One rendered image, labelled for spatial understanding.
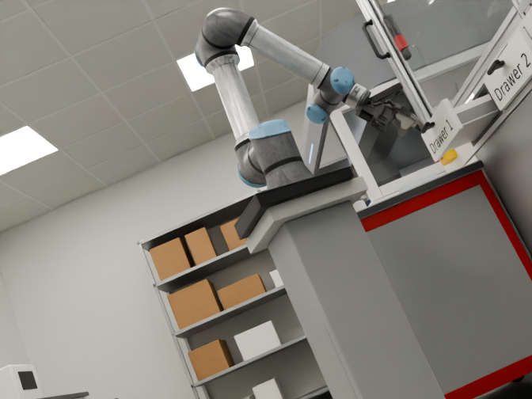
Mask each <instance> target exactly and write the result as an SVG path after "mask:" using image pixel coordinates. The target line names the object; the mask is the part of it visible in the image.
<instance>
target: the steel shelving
mask: <svg viewBox="0 0 532 399"><path fill-rule="evenodd" d="M263 191H267V186H265V187H263V188H256V191H255V192H251V193H249V194H247V195H245V196H242V197H240V198H238V199H235V200H233V201H231V202H229V203H226V204H224V205H222V206H220V207H216V208H215V209H213V210H211V211H208V212H206V213H203V214H201V215H199V216H196V217H195V218H191V219H189V220H188V221H186V222H183V223H181V224H178V225H176V226H174V227H171V228H169V229H167V230H164V231H162V232H161V233H158V234H155V235H153V236H151V237H148V238H146V239H144V240H142V241H140V240H137V241H136V242H137V245H138V247H139V250H140V253H141V255H142V258H143V261H144V263H145V265H146V269H147V271H148V274H149V276H150V280H151V282H152V284H153V287H154V290H155V293H156V295H157V297H158V301H159V303H160V306H161V309H162V312H163V314H164V316H165V319H166V322H167V325H168V326H169V331H170V332H171V335H172V338H173V341H174V344H175V345H176V348H177V351H178V354H179V356H180V360H181V362H182V364H183V367H184V370H185V373H186V375H187V377H188V381H189V383H190V386H191V388H192V392H193V393H194V396H195V399H200V397H199V395H198V393H197V390H196V387H199V386H202V388H203V391H204V394H205V397H206V399H210V396H209V394H208V392H207V388H206V386H205V385H206V384H207V383H210V382H213V381H214V380H217V379H219V378H221V377H224V376H226V375H228V374H231V373H233V372H235V371H238V370H240V369H241V368H244V367H247V366H248V365H251V364H253V363H256V362H258V361H260V360H262V359H265V358H267V357H269V356H271V355H274V354H276V353H278V352H281V351H283V350H285V349H287V348H290V347H292V346H294V345H296V344H299V343H301V342H303V341H305V340H307V338H306V335H303V336H300V337H298V338H296V339H294V340H291V341H289V342H287V343H285V344H282V345H280V346H278V347H276V348H273V349H271V350H269V351H266V352H264V353H262V354H260V355H257V356H255V357H253V358H251V359H248V360H246V361H244V362H242V363H239V364H237V365H235V366H233V367H230V368H228V369H226V370H223V371H221V372H219V373H217V374H214V375H212V376H210V377H208V378H205V379H203V380H201V381H199V382H196V383H194V382H193V380H192V376H191V374H190V372H189V369H188V366H187V363H186V361H185V359H184V355H183V353H182V351H181V347H180V345H179V342H178V340H177V338H183V339H184V342H185V344H186V346H187V349H188V352H191V351H192V349H191V346H190V344H189V342H188V338H187V337H189V336H191V335H194V334H196V333H198V332H201V331H203V330H205V329H208V328H210V327H211V326H214V325H217V324H218V323H221V322H223V321H226V320H228V319H230V318H232V317H235V316H237V315H238V314H242V313H244V312H246V311H248V310H251V309H253V308H255V307H257V306H260V305H262V304H264V303H266V302H269V301H271V300H273V299H275V298H278V297H280V296H282V295H285V294H287V291H286V289H285V286H284V285H282V286H279V287H277V288H274V289H272V290H270V291H267V292H265V293H263V294H260V295H258V296H256V297H254V298H251V299H250V300H247V301H245V302H242V303H240V304H238V305H236V306H233V307H231V308H229V309H227V310H224V311H222V312H220V313H217V314H215V315H213V316H211V317H208V318H206V319H204V320H202V321H199V322H197V323H195V324H193V325H190V326H188V327H186V328H184V329H181V330H179V331H176V332H174V330H173V326H172V324H171V321H170V319H169V315H168V313H167V311H166V308H165V305H164V302H163V300H162V297H161V295H160V292H159V290H160V291H164V292H165V293H166V294H167V295H170V291H173V290H176V289H177V288H179V287H183V286H184V285H186V284H189V283H191V282H193V281H196V280H198V279H201V278H203V277H204V276H208V275H210V274H211V273H213V272H216V271H218V270H221V269H223V268H225V267H228V266H230V265H232V264H235V263H237V262H238V261H241V260H244V259H246V258H248V257H250V256H253V255H255V254H257V253H260V252H262V251H264V250H266V249H268V248H266V249H262V250H260V251H257V252H255V253H250V252H249V249H248V247H247V244H245V245H242V246H240V247H238V248H236V249H233V250H231V251H229V252H227V253H223V254H222V255H220V256H217V257H215V258H213V259H210V260H208V261H206V262H203V263H202V264H198V265H196V266H195V267H193V268H190V269H188V270H185V271H183V272H181V273H178V274H176V275H173V276H171V277H169V278H168V279H164V280H162V281H160V282H158V283H156V282H155V279H154V276H153V273H152V271H151V269H150V265H149V263H148V260H147V258H146V254H145V253H144V250H143V249H145V250H146V251H148V252H150V251H149V250H150V249H153V248H155V247H157V246H159V245H162V244H165V243H166V242H168V241H172V240H173V239H176V238H180V239H181V240H182V241H183V240H185V235H187V234H190V233H192V232H194V231H196V230H199V229H202V228H204V227H205V229H206V230H208V229H210V228H212V227H214V226H217V225H219V224H221V223H224V222H226V221H228V220H231V219H233V218H236V217H238V216H239V215H241V214H242V213H243V211H244V210H245V209H246V208H247V206H248V205H249V203H250V201H251V200H252V198H253V197H254V196H255V194H256V193H258V192H263ZM328 390H329V388H328V386H327V385H326V386H322V387H321V388H319V389H316V390H314V391H312V392H309V393H307V394H304V395H302V396H301V397H297V398H295V399H310V398H312V397H315V396H317V395H319V394H321V393H324V392H326V391H328Z"/></svg>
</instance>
